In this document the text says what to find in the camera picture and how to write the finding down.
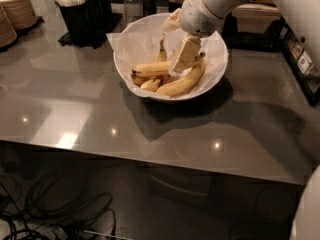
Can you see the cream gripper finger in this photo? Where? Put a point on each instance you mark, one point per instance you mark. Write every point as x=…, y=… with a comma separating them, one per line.
x=186, y=50

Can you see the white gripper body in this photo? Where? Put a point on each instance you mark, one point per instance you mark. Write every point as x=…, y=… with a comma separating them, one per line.
x=199, y=16

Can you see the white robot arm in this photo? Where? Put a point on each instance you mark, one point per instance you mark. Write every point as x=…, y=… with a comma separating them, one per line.
x=303, y=17

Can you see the white bowl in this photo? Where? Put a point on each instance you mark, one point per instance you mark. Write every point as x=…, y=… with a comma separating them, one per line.
x=216, y=64

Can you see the small lower yellow banana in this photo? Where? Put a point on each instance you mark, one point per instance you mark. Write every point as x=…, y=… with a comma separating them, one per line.
x=151, y=84

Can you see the brown paper napkins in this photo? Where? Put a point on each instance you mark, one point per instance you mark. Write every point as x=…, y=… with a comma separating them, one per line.
x=256, y=16

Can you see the black napkin holder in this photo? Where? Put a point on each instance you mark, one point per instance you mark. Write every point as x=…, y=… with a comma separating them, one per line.
x=267, y=41

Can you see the black tray with packets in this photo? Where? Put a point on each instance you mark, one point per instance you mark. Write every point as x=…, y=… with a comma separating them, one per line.
x=301, y=65

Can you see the black cup with white cutlery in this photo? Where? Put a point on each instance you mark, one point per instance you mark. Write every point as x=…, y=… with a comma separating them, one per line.
x=74, y=13

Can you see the left stack of paper bowls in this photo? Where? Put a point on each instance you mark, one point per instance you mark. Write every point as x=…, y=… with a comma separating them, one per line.
x=7, y=33

